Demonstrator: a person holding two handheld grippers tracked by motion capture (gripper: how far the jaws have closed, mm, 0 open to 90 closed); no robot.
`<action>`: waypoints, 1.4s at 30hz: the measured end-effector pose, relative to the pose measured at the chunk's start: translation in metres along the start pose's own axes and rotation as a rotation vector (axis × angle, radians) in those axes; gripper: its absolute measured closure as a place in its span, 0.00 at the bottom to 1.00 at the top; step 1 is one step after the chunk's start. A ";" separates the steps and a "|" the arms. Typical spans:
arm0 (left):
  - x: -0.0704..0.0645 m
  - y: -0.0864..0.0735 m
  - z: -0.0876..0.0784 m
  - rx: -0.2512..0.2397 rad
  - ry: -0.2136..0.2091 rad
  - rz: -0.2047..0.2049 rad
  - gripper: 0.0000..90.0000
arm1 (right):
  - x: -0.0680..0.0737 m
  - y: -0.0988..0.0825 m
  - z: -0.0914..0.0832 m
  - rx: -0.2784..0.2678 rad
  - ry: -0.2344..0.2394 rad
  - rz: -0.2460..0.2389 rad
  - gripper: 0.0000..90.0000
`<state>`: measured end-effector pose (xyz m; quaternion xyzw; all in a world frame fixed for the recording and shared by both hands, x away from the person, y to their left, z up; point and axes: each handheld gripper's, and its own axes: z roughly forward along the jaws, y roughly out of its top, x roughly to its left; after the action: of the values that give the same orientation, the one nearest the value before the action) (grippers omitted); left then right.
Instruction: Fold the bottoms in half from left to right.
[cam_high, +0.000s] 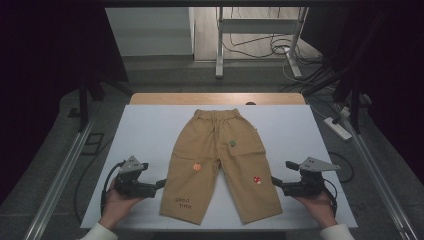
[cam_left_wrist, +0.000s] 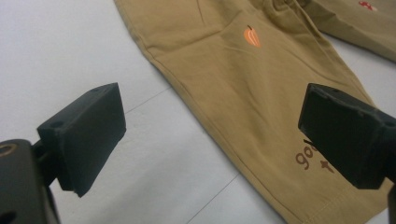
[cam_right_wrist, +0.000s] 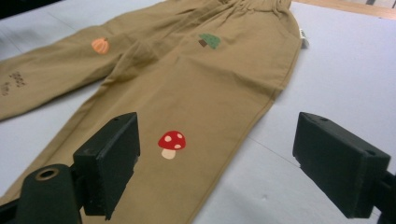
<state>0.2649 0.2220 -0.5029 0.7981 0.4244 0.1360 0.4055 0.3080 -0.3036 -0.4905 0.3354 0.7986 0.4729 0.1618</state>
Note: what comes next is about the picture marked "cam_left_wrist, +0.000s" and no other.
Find tan pants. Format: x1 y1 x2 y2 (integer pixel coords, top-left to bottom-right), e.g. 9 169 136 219
113 0 396 224

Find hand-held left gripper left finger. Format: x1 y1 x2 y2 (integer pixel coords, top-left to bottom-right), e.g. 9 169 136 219
32 82 127 198

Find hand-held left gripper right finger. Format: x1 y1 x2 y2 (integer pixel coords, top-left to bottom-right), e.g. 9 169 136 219
298 82 396 190

